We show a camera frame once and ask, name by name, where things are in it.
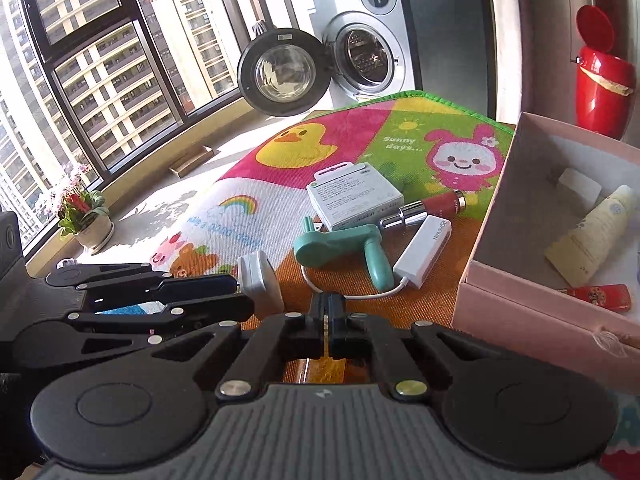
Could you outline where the grey white square device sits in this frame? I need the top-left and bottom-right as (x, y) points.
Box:
(238, 250), (285, 321)

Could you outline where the teal handheld massager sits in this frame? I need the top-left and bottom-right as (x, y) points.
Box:
(293, 217), (395, 292)

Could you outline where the white power bank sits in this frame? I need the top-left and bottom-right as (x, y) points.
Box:
(393, 216), (451, 288)

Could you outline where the white boxed product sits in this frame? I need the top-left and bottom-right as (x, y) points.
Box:
(306, 162), (405, 231)

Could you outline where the red silver spray bottle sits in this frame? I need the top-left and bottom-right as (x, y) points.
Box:
(378, 190), (466, 231)

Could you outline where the cream lotion tube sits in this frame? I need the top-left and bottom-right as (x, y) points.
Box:
(544, 184), (638, 287)

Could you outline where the red tube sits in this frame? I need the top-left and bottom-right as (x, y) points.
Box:
(560, 284), (632, 313)

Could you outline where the amber liquid bottle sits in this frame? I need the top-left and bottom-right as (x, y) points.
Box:
(303, 314), (347, 384)

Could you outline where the potted red flower plant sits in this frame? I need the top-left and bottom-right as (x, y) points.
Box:
(50, 162), (115, 255)

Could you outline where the colourful cartoon play mat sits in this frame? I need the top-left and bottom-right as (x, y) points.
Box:
(74, 90), (516, 386)

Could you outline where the small wooden tray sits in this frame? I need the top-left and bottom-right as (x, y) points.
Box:
(169, 144), (216, 179)

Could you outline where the pink cardboard box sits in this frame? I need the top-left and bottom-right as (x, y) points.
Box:
(452, 113), (639, 394)

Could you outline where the white small box in box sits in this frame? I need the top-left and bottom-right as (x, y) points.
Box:
(555, 168), (602, 209)

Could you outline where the silver washing machine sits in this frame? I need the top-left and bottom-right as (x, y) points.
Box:
(238, 0), (416, 117)

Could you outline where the red trash bin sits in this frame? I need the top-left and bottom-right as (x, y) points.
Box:
(575, 4), (637, 140)

